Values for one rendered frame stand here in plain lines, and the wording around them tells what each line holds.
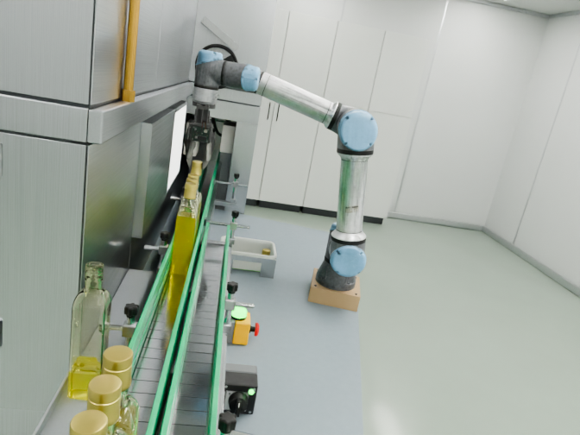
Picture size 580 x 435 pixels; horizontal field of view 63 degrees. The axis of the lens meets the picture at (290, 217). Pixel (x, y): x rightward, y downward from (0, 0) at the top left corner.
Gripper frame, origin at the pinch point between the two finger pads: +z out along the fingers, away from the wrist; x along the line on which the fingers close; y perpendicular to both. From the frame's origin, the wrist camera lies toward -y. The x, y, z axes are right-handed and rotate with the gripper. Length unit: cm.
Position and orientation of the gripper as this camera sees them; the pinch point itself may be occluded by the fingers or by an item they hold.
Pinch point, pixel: (197, 164)
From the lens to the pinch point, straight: 157.4
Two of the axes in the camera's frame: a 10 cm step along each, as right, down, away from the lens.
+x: 9.8, 1.4, 1.5
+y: 1.0, 3.1, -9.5
